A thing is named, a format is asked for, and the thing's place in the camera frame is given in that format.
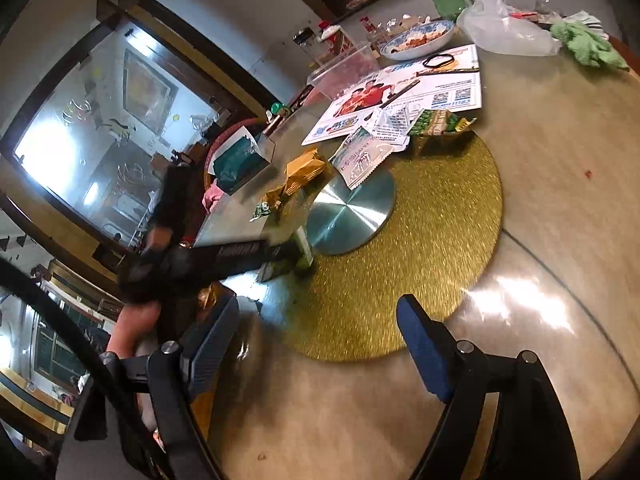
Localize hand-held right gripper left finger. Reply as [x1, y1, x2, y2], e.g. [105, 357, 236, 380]
[97, 294, 242, 480]

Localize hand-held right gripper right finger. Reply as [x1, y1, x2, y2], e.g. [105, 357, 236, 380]
[396, 294, 582, 480]

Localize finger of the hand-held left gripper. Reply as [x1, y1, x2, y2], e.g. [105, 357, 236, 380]
[261, 240, 302, 268]

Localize yellow tray with white bottom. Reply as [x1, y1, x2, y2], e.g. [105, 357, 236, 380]
[190, 281, 242, 442]

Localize person's left forearm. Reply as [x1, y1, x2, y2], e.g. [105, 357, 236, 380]
[106, 301, 162, 361]

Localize small green snack packet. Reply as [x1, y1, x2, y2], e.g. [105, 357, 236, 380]
[251, 199, 282, 222]

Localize pink cloth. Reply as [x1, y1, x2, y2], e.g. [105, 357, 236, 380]
[201, 180, 227, 214]

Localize silver turntable disc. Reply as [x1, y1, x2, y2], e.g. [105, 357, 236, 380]
[305, 166, 397, 256]

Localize yellow snack packet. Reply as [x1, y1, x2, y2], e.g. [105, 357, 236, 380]
[265, 148, 328, 207]

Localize teal tissue bag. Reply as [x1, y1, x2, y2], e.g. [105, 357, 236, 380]
[207, 126, 277, 196]

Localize gold round placemat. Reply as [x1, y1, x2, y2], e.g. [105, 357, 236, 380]
[279, 131, 504, 362]

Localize white teal snack packet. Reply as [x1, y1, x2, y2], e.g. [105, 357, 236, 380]
[330, 126, 397, 192]

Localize wood framed glass door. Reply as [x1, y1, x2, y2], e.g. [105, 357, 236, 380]
[0, 0, 282, 283]

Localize small white printed packet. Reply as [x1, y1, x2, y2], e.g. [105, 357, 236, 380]
[371, 109, 414, 147]

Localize clear plastic container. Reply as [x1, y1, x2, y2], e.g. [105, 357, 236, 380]
[305, 42, 383, 102]

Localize dark stick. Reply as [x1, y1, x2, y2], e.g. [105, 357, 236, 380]
[381, 79, 422, 109]

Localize green striped snack packet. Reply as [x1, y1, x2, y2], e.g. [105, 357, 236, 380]
[409, 109, 477, 139]

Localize white red jar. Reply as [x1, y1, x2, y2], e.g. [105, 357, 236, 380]
[319, 21, 352, 57]

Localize printed flyer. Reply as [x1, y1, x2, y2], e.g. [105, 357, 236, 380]
[301, 44, 484, 147]

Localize red cap bottle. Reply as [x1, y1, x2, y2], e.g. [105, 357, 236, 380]
[359, 15, 382, 44]

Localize black hair band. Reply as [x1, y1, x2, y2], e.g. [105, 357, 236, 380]
[422, 52, 459, 69]

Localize blue white plate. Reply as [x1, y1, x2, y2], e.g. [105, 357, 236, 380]
[378, 19, 456, 61]

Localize clear plastic bag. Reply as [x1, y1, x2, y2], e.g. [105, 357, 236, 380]
[455, 0, 564, 57]

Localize green cloth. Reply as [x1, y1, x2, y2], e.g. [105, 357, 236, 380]
[549, 19, 630, 72]

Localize black cable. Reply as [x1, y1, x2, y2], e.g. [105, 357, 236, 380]
[0, 258, 173, 480]

